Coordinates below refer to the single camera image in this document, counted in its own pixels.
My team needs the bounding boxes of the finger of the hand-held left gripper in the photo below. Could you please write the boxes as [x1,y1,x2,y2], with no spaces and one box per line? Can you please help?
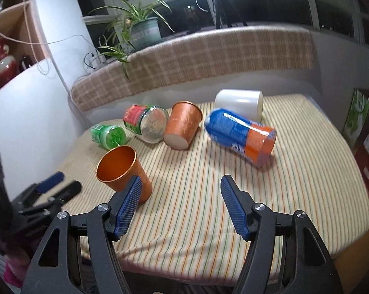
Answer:
[37,171,65,193]
[51,181,82,204]

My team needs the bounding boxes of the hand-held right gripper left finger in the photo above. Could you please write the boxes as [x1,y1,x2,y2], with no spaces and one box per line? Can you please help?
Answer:
[21,175,143,294]

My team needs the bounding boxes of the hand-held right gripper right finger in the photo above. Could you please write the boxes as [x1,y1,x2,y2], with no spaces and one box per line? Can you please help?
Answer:
[220,174,344,294]

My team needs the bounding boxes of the orange metal cup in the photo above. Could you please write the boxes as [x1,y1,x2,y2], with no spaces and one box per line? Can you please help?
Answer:
[96,146,153,203]

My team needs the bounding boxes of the blue and orange can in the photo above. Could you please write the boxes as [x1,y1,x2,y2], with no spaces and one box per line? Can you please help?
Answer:
[204,108,277,168]

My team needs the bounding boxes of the small green bottle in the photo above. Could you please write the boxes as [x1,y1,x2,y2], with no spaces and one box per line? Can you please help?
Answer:
[90,124,127,151]

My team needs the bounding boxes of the clear cup with red label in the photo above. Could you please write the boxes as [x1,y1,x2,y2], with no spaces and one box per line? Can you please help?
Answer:
[123,104,170,143]

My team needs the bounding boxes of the orange paper cup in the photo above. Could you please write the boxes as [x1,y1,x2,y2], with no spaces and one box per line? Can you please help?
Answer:
[164,101,203,150]

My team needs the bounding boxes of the white cup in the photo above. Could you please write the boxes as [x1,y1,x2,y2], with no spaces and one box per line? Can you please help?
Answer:
[215,89,264,121]

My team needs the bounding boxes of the pink cloth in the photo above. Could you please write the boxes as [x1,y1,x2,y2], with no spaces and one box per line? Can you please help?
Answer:
[3,259,27,288]

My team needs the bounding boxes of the red ceramic vase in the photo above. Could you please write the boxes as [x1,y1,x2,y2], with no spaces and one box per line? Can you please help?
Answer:
[0,43,19,88]

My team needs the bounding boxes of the plaid cushion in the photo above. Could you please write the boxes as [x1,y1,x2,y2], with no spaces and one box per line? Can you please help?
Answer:
[72,25,314,113]

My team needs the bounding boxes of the green and white box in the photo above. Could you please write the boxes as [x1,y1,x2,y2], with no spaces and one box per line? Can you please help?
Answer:
[343,88,369,147]

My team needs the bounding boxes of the wooden shelf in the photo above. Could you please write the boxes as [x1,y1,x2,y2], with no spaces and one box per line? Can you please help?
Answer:
[0,0,47,92]

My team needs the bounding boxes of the potted spider plant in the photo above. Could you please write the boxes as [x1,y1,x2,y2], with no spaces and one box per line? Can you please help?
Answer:
[88,0,175,80]

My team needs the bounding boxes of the black tripod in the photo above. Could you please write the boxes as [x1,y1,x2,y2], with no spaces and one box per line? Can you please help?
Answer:
[203,0,248,29]

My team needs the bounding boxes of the white cable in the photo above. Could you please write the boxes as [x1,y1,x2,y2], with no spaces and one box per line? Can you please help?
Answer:
[0,0,94,77]

